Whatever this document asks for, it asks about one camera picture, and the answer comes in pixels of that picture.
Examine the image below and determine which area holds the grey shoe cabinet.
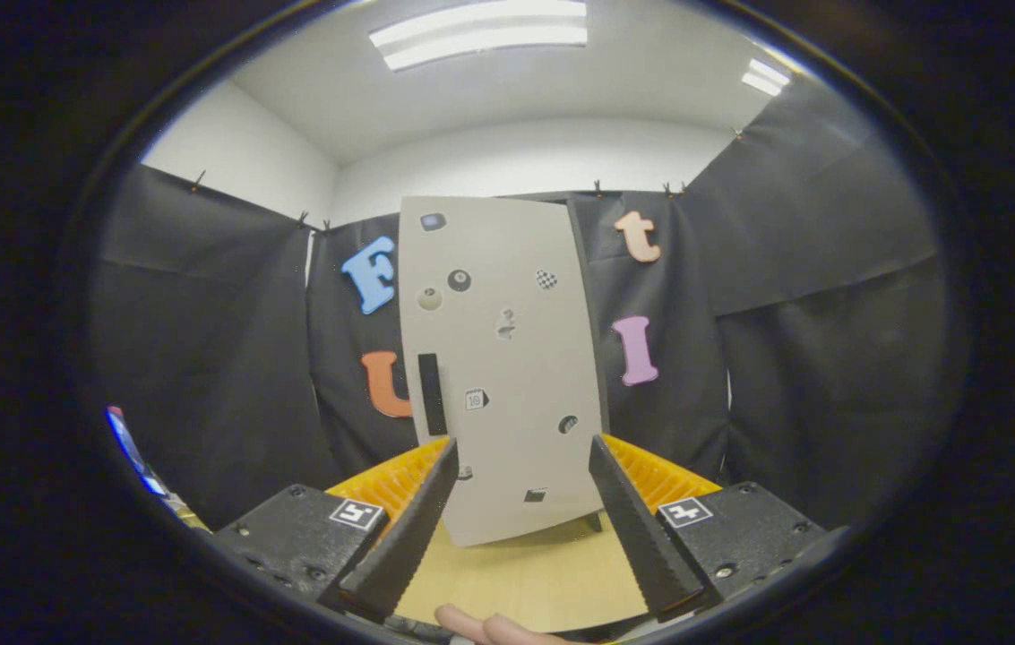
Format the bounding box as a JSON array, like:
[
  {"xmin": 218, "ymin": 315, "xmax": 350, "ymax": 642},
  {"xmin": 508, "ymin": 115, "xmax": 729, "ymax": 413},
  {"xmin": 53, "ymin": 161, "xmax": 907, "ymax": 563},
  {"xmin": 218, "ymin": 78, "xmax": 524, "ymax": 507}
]
[{"xmin": 489, "ymin": 190, "xmax": 613, "ymax": 533}]

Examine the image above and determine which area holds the black backdrop cloth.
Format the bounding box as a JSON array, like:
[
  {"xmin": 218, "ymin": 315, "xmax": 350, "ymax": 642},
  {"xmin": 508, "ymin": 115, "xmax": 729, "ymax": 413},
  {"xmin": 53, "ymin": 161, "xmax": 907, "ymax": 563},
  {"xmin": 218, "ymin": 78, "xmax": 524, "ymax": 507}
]
[{"xmin": 90, "ymin": 76, "xmax": 947, "ymax": 529}]

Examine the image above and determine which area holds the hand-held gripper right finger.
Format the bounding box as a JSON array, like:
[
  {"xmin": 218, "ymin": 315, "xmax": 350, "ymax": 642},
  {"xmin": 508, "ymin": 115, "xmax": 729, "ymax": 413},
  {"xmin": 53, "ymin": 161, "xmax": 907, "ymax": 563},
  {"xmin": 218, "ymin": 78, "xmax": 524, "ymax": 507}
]
[{"xmin": 588, "ymin": 434, "xmax": 830, "ymax": 624}]

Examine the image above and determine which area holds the long ceiling light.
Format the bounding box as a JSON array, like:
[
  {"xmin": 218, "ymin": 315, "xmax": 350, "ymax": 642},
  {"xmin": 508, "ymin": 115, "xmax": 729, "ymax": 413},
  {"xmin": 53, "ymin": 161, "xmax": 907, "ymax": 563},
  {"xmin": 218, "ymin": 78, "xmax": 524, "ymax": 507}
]
[{"xmin": 370, "ymin": 0, "xmax": 589, "ymax": 73}]

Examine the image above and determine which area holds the beige shoe cabinet door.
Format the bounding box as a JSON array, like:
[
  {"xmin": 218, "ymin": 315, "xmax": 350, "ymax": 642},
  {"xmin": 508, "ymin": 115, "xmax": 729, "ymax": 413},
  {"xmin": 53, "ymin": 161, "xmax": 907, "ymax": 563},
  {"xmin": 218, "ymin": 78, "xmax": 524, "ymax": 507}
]
[{"xmin": 398, "ymin": 195, "xmax": 608, "ymax": 547}]

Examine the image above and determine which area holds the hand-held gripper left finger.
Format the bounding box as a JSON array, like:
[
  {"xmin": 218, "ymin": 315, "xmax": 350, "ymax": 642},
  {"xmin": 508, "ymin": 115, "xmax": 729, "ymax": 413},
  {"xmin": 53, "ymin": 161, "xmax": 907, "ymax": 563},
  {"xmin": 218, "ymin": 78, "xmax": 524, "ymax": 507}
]
[{"xmin": 216, "ymin": 436, "xmax": 460, "ymax": 625}]

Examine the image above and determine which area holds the laptop with lit screen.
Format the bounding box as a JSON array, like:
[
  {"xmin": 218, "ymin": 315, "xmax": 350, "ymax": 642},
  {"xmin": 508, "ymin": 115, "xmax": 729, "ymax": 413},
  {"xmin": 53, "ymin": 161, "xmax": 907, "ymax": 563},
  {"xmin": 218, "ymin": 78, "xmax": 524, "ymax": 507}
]
[{"xmin": 107, "ymin": 405, "xmax": 169, "ymax": 498}]

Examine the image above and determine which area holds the black door handle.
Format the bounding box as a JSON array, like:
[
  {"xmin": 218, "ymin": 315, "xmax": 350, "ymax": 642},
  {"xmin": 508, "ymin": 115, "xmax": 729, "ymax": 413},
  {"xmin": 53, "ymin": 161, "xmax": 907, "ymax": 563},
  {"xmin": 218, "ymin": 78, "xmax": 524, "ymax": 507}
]
[{"xmin": 417, "ymin": 353, "xmax": 449, "ymax": 437}]

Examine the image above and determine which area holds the small ceiling light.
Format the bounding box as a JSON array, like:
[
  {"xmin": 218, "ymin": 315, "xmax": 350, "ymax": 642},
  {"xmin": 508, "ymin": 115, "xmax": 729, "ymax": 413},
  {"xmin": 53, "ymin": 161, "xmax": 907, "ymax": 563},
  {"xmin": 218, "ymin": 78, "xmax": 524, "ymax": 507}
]
[{"xmin": 742, "ymin": 58, "xmax": 792, "ymax": 97}]

